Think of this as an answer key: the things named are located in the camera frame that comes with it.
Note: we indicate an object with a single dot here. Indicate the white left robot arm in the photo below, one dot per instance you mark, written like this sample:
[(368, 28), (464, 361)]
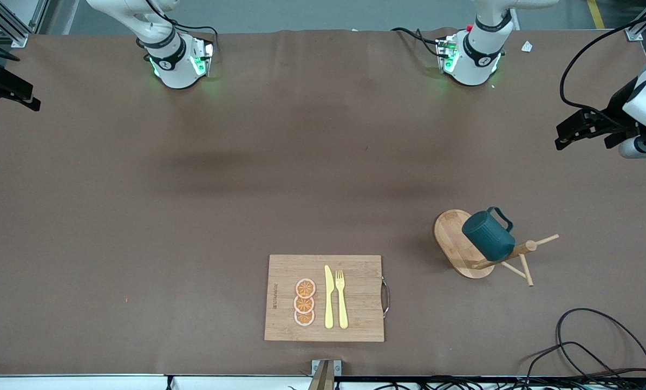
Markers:
[(474, 65)]

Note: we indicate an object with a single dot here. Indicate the yellow plastic knife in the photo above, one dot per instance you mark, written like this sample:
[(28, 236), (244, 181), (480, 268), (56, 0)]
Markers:
[(329, 303)]

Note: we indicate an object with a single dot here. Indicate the wooden cup rack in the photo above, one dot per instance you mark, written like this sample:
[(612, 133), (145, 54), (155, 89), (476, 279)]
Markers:
[(452, 244)]

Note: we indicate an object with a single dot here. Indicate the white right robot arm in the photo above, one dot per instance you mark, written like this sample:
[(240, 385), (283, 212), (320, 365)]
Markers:
[(176, 70)]

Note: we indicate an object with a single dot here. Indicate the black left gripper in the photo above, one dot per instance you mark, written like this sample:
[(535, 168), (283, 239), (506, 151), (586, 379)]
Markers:
[(618, 106)]

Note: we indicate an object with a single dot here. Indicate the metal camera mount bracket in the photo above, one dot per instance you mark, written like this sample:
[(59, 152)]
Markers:
[(322, 379)]

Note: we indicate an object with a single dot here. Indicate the bamboo cutting board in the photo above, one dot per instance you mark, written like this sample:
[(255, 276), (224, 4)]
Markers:
[(363, 303)]

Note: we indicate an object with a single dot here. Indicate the brown table cover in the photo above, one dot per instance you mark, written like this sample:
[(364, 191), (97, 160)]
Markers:
[(322, 162)]

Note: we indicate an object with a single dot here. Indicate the white paper scrap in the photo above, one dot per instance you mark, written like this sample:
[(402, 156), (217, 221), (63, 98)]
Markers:
[(527, 46)]

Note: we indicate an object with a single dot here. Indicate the yellow plastic fork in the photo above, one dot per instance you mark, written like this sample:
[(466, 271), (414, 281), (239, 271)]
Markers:
[(343, 309)]

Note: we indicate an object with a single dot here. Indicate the toy orange slice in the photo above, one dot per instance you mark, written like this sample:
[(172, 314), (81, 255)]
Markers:
[(305, 288)]

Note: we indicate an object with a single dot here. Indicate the dark teal cup yellow inside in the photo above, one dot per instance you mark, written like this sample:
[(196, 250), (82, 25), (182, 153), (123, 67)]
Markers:
[(488, 238)]

